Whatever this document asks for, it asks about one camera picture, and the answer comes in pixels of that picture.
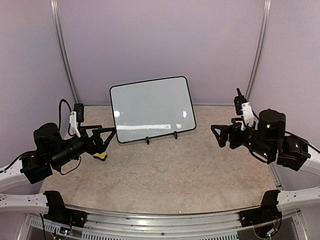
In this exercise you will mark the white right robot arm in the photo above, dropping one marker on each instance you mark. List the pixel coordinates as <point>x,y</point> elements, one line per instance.
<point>182,160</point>

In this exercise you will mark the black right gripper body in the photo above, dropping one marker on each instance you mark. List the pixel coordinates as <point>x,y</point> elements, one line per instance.
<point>237,142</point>

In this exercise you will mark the aluminium front rail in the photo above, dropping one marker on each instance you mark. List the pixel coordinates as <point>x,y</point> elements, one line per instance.
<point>115,225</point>

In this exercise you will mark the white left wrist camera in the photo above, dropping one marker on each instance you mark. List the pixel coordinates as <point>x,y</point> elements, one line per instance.
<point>75,119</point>

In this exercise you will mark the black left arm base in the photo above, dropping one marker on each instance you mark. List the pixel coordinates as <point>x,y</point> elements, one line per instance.
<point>65,215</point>

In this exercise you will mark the aluminium corner post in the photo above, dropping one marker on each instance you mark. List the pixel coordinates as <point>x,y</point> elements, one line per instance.
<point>260,48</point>
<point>55,11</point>

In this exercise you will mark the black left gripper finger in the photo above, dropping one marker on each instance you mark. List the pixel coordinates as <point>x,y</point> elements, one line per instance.
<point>93,128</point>
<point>100,144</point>

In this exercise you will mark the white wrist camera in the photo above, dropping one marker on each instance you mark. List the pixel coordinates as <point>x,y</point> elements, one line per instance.
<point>75,119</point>
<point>243,108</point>

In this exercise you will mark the white whiteboard with black frame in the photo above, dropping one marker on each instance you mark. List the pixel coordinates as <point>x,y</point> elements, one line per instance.
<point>152,107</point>

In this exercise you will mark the yellow black whiteboard eraser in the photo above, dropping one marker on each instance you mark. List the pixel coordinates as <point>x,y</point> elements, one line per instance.
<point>100,156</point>

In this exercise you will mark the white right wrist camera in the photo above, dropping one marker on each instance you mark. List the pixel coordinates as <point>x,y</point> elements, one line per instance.
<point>243,108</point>

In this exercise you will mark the aluminium corner post left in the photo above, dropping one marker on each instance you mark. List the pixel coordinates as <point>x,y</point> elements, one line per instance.
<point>55,11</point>

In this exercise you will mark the aluminium corner post right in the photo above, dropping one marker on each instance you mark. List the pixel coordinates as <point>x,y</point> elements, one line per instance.
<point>260,48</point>

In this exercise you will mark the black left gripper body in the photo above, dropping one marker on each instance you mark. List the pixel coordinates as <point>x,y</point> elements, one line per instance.
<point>64,155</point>

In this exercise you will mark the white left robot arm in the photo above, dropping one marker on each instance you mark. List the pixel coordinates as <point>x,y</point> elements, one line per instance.
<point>29,168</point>

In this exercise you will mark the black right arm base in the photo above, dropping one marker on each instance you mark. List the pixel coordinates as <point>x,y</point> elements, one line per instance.
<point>265,219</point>

